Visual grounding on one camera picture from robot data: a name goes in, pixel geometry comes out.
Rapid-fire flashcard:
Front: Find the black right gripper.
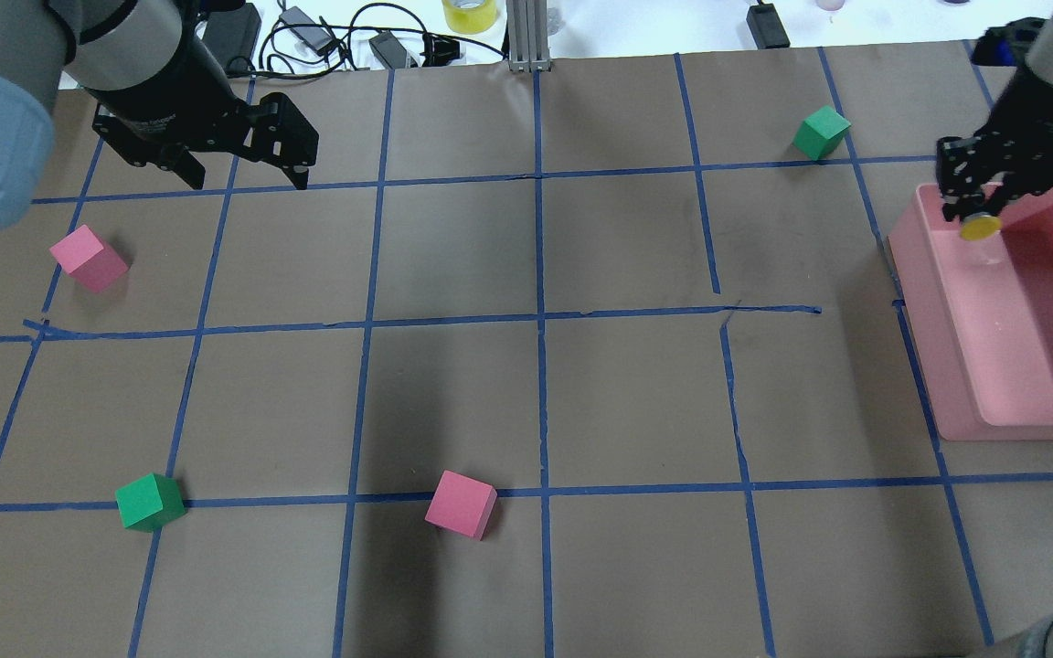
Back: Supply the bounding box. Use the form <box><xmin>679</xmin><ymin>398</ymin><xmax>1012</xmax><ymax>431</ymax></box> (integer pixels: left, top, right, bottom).
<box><xmin>939</xmin><ymin>69</ymin><xmax>1053</xmax><ymax>222</ymax></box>

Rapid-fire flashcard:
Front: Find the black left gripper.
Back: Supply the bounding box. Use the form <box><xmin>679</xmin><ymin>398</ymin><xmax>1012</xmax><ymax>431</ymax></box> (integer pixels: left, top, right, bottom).
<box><xmin>90</xmin><ymin>41</ymin><xmax>319</xmax><ymax>190</ymax></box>

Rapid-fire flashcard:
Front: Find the yellow push button switch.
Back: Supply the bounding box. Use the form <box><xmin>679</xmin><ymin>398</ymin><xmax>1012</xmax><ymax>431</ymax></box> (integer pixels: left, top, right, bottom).
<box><xmin>958</xmin><ymin>211</ymin><xmax>1004</xmax><ymax>242</ymax></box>

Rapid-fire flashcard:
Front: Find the green foam cube near left arm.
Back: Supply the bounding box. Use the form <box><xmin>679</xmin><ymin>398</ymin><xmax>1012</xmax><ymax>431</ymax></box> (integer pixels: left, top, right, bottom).
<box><xmin>114</xmin><ymin>473</ymin><xmax>186</xmax><ymax>533</ymax></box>

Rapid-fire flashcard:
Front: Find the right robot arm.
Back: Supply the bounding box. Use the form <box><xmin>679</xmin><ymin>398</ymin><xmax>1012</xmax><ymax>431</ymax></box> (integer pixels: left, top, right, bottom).
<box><xmin>935</xmin><ymin>16</ymin><xmax>1053</xmax><ymax>657</ymax></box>

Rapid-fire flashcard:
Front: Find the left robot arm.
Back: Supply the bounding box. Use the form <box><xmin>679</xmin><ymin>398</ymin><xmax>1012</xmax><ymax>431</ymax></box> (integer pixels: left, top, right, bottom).
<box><xmin>0</xmin><ymin>1</ymin><xmax>319</xmax><ymax>230</ymax></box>

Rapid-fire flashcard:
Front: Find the black power adapter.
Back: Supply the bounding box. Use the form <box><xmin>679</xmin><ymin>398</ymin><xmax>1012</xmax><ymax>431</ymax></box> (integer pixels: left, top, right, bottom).
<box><xmin>201</xmin><ymin>1</ymin><xmax>261</xmax><ymax>78</ymax></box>

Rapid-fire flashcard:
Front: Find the pink plastic bin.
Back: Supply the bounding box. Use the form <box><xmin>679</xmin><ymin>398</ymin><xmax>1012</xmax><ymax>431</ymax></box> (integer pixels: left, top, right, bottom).
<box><xmin>888</xmin><ymin>184</ymin><xmax>1053</xmax><ymax>441</ymax></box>

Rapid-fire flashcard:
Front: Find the pink foam cube far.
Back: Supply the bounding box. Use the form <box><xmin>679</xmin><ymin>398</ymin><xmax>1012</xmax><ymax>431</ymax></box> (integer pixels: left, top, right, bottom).
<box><xmin>49</xmin><ymin>226</ymin><xmax>130</xmax><ymax>294</ymax></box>

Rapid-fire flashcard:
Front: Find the pink foam cube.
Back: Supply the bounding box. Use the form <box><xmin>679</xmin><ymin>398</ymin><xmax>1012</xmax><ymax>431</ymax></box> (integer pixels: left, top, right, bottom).
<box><xmin>423</xmin><ymin>470</ymin><xmax>498</xmax><ymax>541</ymax></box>
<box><xmin>49</xmin><ymin>226</ymin><xmax>130</xmax><ymax>294</ymax></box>

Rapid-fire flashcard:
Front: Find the green foam cube near bin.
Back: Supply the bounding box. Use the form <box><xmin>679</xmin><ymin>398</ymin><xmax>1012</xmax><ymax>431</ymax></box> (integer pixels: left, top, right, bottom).
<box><xmin>792</xmin><ymin>105</ymin><xmax>852</xmax><ymax>162</ymax></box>

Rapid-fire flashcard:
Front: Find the yellow tape roll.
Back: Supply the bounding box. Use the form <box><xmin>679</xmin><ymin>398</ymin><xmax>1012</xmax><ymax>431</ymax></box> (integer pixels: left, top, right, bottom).
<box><xmin>441</xmin><ymin>0</ymin><xmax>498</xmax><ymax>35</ymax></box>

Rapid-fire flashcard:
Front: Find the pink foam cube centre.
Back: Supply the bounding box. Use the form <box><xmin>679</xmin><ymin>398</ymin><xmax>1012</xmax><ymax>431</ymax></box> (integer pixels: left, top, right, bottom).
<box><xmin>423</xmin><ymin>470</ymin><xmax>498</xmax><ymax>541</ymax></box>

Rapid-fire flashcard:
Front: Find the aluminium frame post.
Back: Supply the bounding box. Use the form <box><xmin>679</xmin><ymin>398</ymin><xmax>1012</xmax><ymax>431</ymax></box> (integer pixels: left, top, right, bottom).
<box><xmin>505</xmin><ymin>0</ymin><xmax>553</xmax><ymax>72</ymax></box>

